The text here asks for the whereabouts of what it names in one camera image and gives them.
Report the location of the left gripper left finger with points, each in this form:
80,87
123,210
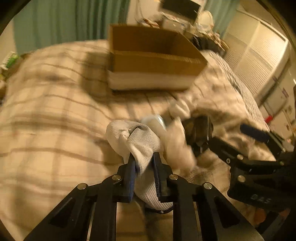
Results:
89,212

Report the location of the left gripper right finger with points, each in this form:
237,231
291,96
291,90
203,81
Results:
200,212

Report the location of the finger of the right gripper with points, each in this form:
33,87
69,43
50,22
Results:
198,130
272,140

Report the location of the white lace cloth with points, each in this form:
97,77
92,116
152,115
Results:
182,108

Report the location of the white plush toy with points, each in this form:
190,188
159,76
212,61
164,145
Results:
177,153

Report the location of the light blue earbud case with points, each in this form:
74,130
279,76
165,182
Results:
155,123

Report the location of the white sock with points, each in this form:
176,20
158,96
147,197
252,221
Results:
132,138

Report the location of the grey checked duvet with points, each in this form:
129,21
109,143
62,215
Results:
250,103

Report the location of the white louvered wardrobe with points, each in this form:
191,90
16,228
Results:
255,50

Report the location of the brown cardboard box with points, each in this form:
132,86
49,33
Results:
145,58

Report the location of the white oval vanity mirror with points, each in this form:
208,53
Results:
205,22

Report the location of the plaid beige blanket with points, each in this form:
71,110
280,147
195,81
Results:
54,119

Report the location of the green curtain right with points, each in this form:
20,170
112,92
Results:
222,12

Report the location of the green curtain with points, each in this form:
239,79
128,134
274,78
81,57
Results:
44,23
222,12

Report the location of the bedside box with books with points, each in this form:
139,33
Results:
10,65

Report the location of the green curtain left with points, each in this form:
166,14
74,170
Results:
44,23

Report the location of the black wall television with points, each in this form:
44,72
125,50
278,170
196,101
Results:
186,8

